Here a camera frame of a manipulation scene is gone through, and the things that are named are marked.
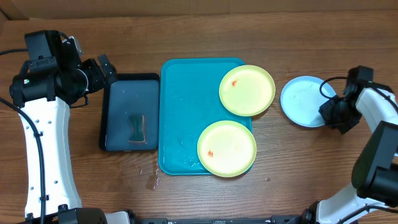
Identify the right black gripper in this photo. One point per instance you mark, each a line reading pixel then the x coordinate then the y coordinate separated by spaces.
pixel 333 112

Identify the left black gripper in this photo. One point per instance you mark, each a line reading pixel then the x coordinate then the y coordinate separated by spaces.
pixel 92 66

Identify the light blue plate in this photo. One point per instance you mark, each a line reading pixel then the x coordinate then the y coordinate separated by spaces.
pixel 301 99

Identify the green brown sponge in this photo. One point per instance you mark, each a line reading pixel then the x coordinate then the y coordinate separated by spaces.
pixel 137 128

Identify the yellow-green plate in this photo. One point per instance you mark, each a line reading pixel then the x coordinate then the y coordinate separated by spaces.
pixel 247 90
pixel 226 149

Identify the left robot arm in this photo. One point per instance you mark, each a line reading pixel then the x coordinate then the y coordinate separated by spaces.
pixel 50 84

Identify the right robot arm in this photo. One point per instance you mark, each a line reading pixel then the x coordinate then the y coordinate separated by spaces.
pixel 373 183

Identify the black water tray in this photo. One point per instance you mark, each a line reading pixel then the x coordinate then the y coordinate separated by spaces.
pixel 131 94

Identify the teal plastic tray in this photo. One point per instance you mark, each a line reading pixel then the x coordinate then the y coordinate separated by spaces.
pixel 189 103

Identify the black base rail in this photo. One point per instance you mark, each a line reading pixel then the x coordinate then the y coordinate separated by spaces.
pixel 275 219

